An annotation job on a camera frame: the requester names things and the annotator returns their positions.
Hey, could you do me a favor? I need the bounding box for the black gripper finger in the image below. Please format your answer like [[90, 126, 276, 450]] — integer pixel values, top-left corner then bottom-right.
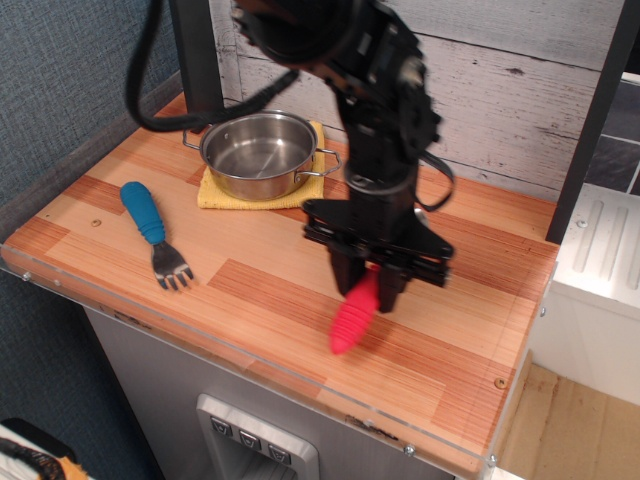
[[328, 247, 370, 295], [378, 265, 411, 313]]

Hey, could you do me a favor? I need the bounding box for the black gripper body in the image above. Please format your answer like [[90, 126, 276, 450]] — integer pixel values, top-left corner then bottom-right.
[[303, 172, 454, 286]]

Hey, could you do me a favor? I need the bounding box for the red handled metal spoon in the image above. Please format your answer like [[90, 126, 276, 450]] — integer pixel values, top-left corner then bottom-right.
[[329, 264, 381, 355]]

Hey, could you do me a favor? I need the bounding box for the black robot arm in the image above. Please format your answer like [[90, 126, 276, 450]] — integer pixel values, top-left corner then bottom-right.
[[234, 1, 454, 312]]

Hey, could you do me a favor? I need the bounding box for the yellow cloth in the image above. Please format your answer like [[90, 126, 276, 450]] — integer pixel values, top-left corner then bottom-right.
[[196, 111, 329, 210]]

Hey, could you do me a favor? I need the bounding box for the stainless steel pot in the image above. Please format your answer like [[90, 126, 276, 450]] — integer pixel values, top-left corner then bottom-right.
[[183, 110, 343, 201]]

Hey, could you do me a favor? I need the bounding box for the white toy sink unit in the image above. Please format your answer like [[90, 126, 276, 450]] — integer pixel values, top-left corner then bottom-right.
[[527, 72, 640, 406]]

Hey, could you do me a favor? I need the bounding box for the silver dispenser panel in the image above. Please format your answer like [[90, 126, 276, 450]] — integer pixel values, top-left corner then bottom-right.
[[196, 394, 320, 479]]

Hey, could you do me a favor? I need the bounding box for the orange black object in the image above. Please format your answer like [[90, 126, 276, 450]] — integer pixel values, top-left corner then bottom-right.
[[1, 438, 90, 480]]

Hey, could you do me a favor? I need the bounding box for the blue handled metal fork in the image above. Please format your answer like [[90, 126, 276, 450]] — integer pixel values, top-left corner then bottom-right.
[[120, 181, 194, 291]]

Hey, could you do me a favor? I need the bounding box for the dark right post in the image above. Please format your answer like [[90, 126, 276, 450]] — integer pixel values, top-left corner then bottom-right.
[[545, 0, 639, 245]]

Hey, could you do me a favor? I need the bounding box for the dark post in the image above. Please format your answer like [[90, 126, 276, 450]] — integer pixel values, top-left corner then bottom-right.
[[168, 0, 224, 114], [545, 0, 639, 245]]

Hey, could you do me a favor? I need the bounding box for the dark left post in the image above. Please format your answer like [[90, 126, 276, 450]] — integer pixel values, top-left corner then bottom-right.
[[168, 0, 224, 114]]

